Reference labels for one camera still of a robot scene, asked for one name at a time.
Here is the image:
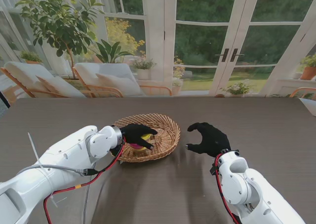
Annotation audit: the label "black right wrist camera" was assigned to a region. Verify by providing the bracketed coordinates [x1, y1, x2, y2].
[209, 162, 219, 177]

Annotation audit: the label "white flowering low plant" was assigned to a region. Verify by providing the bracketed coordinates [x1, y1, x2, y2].
[219, 82, 252, 98]

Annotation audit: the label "dark door handle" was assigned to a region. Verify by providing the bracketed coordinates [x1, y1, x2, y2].
[231, 48, 245, 62]
[215, 48, 230, 63]

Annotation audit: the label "white sheet at table corner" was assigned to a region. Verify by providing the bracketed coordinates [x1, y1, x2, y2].
[298, 97, 316, 117]

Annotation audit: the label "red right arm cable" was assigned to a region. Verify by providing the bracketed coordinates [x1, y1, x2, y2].
[214, 153, 240, 224]

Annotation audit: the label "grey left arm cable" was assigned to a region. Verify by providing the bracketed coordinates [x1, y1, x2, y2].
[17, 164, 98, 177]

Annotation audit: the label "yellow flowers in pale pot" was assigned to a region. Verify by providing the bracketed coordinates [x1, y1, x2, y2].
[172, 57, 186, 96]

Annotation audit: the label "orange chair frame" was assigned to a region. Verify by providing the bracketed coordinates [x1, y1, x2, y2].
[288, 87, 316, 98]

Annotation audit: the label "oval wicker basket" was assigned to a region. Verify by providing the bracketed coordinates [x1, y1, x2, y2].
[111, 113, 181, 163]

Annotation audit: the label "broad-leaf green plant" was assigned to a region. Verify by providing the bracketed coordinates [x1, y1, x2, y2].
[95, 40, 135, 64]

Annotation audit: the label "dark panel at table edge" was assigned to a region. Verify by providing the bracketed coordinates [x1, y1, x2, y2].
[0, 90, 12, 110]

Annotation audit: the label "tall leafy potted tree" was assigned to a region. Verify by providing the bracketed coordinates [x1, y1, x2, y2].
[13, 0, 106, 80]

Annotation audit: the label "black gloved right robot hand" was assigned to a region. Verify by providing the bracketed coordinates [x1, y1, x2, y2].
[186, 122, 232, 158]

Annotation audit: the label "red left arm cable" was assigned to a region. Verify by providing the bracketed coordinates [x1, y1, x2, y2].
[43, 137, 126, 224]

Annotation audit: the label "white cushioned lounge chair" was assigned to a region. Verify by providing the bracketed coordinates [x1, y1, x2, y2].
[0, 61, 86, 98]
[73, 62, 173, 98]

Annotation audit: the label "flowering plant in white pot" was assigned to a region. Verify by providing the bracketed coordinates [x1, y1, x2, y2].
[132, 57, 158, 81]

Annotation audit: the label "white zip tie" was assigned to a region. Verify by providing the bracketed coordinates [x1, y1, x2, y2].
[27, 132, 59, 208]

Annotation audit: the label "white chair pillow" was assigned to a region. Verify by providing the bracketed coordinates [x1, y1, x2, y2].
[36, 75, 86, 98]
[95, 73, 145, 96]

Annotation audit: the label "small plant in terracotta pot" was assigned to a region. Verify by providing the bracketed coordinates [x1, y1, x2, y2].
[19, 50, 43, 65]

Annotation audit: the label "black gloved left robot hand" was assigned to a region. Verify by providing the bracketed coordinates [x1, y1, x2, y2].
[119, 123, 158, 150]

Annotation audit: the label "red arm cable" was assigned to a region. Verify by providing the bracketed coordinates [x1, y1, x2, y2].
[214, 153, 240, 224]
[43, 137, 126, 224]

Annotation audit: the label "large terracotta potted plant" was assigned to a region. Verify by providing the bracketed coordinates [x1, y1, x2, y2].
[300, 54, 316, 81]

